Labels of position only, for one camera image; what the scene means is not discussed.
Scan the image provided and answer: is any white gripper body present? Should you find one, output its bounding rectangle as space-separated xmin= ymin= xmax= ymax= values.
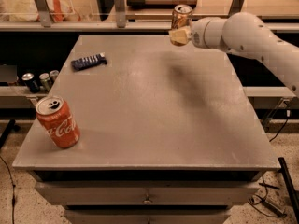
xmin=192 ymin=17 xmax=226 ymax=49

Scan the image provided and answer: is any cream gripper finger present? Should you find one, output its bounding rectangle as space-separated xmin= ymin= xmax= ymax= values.
xmin=168 ymin=26 xmax=192 ymax=46

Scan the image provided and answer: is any orange patterned drink can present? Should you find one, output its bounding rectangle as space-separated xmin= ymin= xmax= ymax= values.
xmin=171 ymin=5 xmax=192 ymax=29

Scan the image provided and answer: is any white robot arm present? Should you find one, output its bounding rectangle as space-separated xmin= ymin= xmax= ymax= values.
xmin=169 ymin=12 xmax=299 ymax=96

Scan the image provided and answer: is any silver can on shelf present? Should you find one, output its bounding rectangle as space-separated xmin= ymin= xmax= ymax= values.
xmin=50 ymin=70 xmax=59 ymax=81

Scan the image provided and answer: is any green can on shelf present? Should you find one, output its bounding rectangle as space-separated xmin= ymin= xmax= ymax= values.
xmin=39 ymin=73 xmax=52 ymax=91

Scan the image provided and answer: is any red coke can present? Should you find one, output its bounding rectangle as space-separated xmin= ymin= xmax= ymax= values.
xmin=36 ymin=96 xmax=80 ymax=148

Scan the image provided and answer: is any dark can on shelf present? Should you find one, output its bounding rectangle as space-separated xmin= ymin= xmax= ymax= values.
xmin=21 ymin=73 xmax=40 ymax=93

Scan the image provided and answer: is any white orange plastic bag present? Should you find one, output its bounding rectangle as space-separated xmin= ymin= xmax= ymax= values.
xmin=6 ymin=0 xmax=76 ymax=22

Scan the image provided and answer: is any black bar right floor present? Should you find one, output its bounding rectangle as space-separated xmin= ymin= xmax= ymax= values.
xmin=278 ymin=157 xmax=299 ymax=224

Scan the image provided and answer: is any grey drawer cabinet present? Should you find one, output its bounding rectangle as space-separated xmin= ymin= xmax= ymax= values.
xmin=36 ymin=180 xmax=258 ymax=224

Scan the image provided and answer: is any right metal rail bracket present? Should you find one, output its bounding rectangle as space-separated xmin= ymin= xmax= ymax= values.
xmin=228 ymin=0 xmax=249 ymax=17

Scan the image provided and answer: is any metal rail bracket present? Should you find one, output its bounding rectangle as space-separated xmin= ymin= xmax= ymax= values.
xmin=34 ymin=0 xmax=53 ymax=28
xmin=228 ymin=0 xmax=249 ymax=17
xmin=114 ymin=0 xmax=126 ymax=28

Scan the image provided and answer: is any middle metal rail bracket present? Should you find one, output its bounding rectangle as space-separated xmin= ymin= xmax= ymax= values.
xmin=114 ymin=0 xmax=126 ymax=28

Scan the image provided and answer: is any left metal rail bracket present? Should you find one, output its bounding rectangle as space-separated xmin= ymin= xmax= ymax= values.
xmin=34 ymin=0 xmax=53 ymax=28

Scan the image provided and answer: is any metal drawer handle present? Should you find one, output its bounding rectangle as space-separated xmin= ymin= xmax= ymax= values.
xmin=143 ymin=196 xmax=152 ymax=205

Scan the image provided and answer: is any black cable on right floor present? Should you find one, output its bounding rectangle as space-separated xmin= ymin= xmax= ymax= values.
xmin=248 ymin=101 xmax=292 ymax=218

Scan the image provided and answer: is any black cable on floor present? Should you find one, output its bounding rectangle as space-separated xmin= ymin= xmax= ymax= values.
xmin=0 ymin=155 xmax=17 ymax=224
xmin=248 ymin=101 xmax=292 ymax=218

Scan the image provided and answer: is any black cable on left floor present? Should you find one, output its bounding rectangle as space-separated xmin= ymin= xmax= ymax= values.
xmin=0 ymin=155 xmax=17 ymax=224

